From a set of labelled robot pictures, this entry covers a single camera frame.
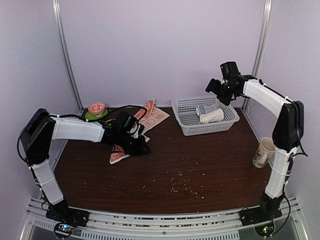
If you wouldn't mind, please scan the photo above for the orange patterned towel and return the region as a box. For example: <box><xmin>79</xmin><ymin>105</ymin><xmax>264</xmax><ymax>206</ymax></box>
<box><xmin>109</xmin><ymin>99</ymin><xmax>170</xmax><ymax>165</ymax></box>

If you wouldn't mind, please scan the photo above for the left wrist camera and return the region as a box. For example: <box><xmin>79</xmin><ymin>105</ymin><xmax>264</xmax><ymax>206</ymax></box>
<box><xmin>113</xmin><ymin>111</ymin><xmax>138</xmax><ymax>132</ymax></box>

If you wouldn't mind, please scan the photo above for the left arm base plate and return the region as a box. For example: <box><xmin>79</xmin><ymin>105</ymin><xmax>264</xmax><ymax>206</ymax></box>
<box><xmin>45</xmin><ymin>208</ymin><xmax>90</xmax><ymax>227</ymax></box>

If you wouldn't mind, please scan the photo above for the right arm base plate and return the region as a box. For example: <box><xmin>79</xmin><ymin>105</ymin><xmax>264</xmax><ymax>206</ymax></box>
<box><xmin>239</xmin><ymin>207</ymin><xmax>283</xmax><ymax>227</ymax></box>

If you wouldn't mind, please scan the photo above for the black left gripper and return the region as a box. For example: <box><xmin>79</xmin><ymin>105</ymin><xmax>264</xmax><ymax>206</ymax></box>
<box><xmin>116</xmin><ymin>130</ymin><xmax>151</xmax><ymax>156</ymax></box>

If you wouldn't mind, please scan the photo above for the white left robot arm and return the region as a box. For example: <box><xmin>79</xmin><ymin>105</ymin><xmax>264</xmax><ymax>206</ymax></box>
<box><xmin>17</xmin><ymin>108</ymin><xmax>151</xmax><ymax>222</ymax></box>

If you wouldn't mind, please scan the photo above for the red patterned bowl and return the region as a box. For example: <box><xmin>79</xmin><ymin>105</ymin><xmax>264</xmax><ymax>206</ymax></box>
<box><xmin>88</xmin><ymin>101</ymin><xmax>106</xmax><ymax>115</ymax></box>

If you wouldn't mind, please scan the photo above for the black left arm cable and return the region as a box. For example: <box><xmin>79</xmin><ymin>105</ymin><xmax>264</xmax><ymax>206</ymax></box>
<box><xmin>16</xmin><ymin>104</ymin><xmax>148</xmax><ymax>163</ymax></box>

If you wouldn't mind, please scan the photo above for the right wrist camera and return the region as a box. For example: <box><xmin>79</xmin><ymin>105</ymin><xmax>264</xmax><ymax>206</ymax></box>
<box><xmin>220</xmin><ymin>61</ymin><xmax>241</xmax><ymax>79</ymax></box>

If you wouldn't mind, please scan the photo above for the rolled grey towel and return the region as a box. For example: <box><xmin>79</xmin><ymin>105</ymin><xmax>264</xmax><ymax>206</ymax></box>
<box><xmin>195</xmin><ymin>103</ymin><xmax>221</xmax><ymax>116</ymax></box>

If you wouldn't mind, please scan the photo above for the white towel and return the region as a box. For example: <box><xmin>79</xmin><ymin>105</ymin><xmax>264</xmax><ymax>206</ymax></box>
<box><xmin>199</xmin><ymin>108</ymin><xmax>224</xmax><ymax>124</ymax></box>

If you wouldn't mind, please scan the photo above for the left aluminium post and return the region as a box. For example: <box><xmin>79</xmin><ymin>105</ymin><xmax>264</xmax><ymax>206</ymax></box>
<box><xmin>52</xmin><ymin>0</ymin><xmax>84</xmax><ymax>112</ymax></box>

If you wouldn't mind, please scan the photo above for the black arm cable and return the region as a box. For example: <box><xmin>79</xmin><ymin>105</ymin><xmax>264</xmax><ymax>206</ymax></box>
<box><xmin>16</xmin><ymin>104</ymin><xmax>148</xmax><ymax>163</ymax></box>
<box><xmin>269</xmin><ymin>194</ymin><xmax>291</xmax><ymax>233</ymax></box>

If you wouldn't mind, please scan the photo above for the right aluminium post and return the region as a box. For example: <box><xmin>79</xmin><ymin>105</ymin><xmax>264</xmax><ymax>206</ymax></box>
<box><xmin>252</xmin><ymin>0</ymin><xmax>274</xmax><ymax>78</ymax></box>

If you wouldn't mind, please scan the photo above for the green plate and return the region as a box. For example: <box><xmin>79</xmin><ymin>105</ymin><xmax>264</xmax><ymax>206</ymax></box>
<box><xmin>85</xmin><ymin>108</ymin><xmax>108</xmax><ymax>121</ymax></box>

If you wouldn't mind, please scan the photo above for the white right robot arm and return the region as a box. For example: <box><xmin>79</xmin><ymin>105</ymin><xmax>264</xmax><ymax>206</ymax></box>
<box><xmin>205</xmin><ymin>74</ymin><xmax>305</xmax><ymax>221</ymax></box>

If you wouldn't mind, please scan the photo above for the aluminium front rail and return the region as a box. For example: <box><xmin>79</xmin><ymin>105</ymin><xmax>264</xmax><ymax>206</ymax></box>
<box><xmin>19</xmin><ymin>196</ymin><xmax>308</xmax><ymax>240</ymax></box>

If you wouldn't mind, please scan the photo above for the aluminium post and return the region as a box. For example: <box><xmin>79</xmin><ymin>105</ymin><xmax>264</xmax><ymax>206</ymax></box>
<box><xmin>252</xmin><ymin>0</ymin><xmax>274</xmax><ymax>78</ymax></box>
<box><xmin>52</xmin><ymin>0</ymin><xmax>84</xmax><ymax>112</ymax></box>

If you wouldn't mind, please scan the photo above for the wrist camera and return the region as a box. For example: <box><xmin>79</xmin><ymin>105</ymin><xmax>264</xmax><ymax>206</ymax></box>
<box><xmin>113</xmin><ymin>111</ymin><xmax>138</xmax><ymax>132</ymax></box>
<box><xmin>220</xmin><ymin>61</ymin><xmax>241</xmax><ymax>79</ymax></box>

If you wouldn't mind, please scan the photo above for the white plastic basket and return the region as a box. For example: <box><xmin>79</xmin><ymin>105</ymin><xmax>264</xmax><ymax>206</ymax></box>
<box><xmin>171</xmin><ymin>95</ymin><xmax>240</xmax><ymax>136</ymax></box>

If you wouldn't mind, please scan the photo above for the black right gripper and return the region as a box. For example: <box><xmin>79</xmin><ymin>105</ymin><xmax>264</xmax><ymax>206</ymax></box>
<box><xmin>205</xmin><ymin>78</ymin><xmax>237</xmax><ymax>106</ymax></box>

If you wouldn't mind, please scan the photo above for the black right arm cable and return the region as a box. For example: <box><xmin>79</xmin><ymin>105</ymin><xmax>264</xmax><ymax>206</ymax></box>
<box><xmin>269</xmin><ymin>194</ymin><xmax>291</xmax><ymax>233</ymax></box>

